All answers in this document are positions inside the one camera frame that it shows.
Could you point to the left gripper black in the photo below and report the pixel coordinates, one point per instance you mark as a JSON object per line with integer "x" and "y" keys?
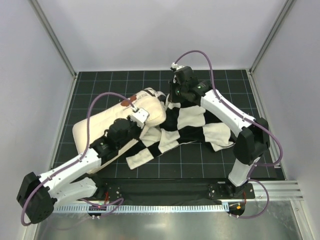
{"x": 137, "y": 129}

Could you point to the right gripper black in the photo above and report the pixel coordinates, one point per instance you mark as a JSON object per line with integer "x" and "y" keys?
{"x": 172, "y": 88}

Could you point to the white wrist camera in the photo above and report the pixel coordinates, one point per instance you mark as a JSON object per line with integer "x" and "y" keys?
{"x": 174, "y": 67}
{"x": 140, "y": 117}

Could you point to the cream pillow with bear print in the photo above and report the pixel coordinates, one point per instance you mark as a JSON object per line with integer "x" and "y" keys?
{"x": 93, "y": 129}

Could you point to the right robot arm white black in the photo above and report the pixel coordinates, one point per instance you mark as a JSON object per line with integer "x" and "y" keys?
{"x": 251, "y": 139}

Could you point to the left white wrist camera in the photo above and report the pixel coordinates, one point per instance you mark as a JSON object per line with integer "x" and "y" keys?
{"x": 140, "y": 117}

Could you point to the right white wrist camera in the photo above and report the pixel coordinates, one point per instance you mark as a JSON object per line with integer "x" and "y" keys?
{"x": 174, "y": 67}

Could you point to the black white checkered pillowcase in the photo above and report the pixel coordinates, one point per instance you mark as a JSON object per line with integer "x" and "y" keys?
{"x": 185, "y": 123}

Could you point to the slotted white cable duct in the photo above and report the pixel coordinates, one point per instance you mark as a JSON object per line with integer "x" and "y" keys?
{"x": 133, "y": 209}

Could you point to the right aluminium corner post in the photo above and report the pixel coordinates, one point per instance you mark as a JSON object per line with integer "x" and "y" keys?
{"x": 286, "y": 8}

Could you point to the left aluminium corner post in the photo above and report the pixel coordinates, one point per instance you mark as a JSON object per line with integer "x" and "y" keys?
{"x": 52, "y": 36}

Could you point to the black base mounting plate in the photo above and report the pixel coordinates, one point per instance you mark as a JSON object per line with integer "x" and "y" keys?
{"x": 155, "y": 190}

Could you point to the aluminium corner post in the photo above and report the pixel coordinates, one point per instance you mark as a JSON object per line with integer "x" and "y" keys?
{"x": 286, "y": 8}
{"x": 52, "y": 36}

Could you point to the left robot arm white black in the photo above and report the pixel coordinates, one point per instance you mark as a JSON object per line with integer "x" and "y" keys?
{"x": 72, "y": 171}

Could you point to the black grid cutting mat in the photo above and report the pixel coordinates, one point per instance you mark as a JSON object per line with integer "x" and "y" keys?
{"x": 189, "y": 161}

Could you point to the aluminium front frame rail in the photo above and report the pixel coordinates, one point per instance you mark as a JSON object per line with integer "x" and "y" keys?
{"x": 275, "y": 191}

